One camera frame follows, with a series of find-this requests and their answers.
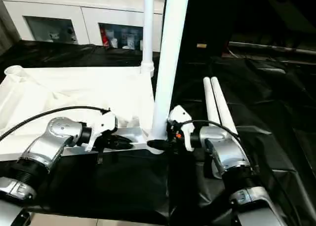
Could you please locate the black speaker box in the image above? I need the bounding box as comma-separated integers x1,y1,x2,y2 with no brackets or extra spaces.
177,0,232,57

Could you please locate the black plastic mat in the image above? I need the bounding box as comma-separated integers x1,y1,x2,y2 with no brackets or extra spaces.
0,39,316,226

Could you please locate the white glass-door cabinet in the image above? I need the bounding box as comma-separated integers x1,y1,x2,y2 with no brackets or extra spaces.
0,0,167,53

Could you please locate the black television edge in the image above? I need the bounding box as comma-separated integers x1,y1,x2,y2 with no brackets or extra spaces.
228,41,316,56

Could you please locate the white plastic table top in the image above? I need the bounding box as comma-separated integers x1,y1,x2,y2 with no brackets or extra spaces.
0,65,170,163

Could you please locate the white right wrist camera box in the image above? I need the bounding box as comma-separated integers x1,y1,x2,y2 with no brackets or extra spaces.
167,105,195,152

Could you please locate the red packet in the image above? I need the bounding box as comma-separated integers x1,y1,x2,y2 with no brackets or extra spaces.
102,29,110,47

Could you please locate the grey curtain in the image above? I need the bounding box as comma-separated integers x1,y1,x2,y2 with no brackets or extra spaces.
0,0,21,57

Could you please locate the white plastic table leg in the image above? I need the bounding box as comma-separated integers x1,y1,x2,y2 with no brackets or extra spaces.
202,76,223,180
210,75,240,136
141,0,156,80
150,0,191,151

